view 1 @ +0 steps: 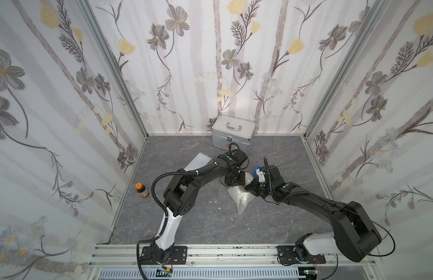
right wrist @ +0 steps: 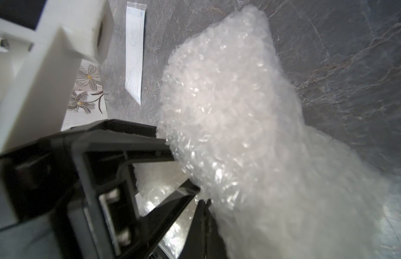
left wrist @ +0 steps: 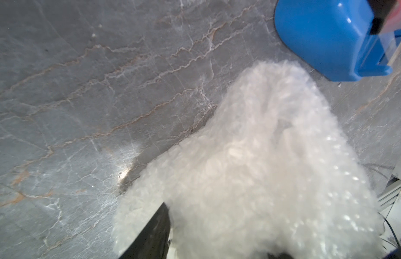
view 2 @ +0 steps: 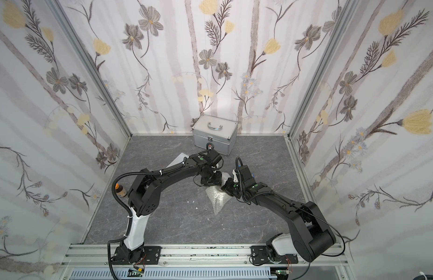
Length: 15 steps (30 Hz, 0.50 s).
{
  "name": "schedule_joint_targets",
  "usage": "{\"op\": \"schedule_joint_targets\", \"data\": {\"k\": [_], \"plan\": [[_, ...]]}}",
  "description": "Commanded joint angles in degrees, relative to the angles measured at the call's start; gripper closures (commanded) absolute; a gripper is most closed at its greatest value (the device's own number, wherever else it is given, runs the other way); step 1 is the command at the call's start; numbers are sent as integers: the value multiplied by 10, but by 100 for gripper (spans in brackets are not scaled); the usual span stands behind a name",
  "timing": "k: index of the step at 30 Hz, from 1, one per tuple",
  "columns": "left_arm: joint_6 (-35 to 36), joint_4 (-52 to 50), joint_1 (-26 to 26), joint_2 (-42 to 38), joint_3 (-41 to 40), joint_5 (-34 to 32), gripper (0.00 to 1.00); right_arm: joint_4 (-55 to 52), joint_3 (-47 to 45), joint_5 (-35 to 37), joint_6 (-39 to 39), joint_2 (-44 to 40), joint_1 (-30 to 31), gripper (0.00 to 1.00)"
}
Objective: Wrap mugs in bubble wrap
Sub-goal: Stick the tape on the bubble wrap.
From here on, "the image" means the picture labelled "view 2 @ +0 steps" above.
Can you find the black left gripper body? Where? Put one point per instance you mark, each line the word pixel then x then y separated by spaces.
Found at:
pixel 209 177

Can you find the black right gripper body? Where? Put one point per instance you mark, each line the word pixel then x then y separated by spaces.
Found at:
pixel 231 188

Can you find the clear bubble wrap sheet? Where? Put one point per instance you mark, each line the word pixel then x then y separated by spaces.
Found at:
pixel 217 197

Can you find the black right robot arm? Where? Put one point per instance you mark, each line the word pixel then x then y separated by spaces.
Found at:
pixel 309 236

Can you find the white plastic pouch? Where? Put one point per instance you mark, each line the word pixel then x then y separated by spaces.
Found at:
pixel 179 159

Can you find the silver aluminium first-aid case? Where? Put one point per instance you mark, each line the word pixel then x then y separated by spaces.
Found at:
pixel 220 133

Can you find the small orange-capped brown bottle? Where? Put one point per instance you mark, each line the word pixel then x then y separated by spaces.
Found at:
pixel 120 190

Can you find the white slotted cable duct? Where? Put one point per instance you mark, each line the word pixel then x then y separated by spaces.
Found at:
pixel 200 273

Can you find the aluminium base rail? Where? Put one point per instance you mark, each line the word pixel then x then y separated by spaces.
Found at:
pixel 194 256

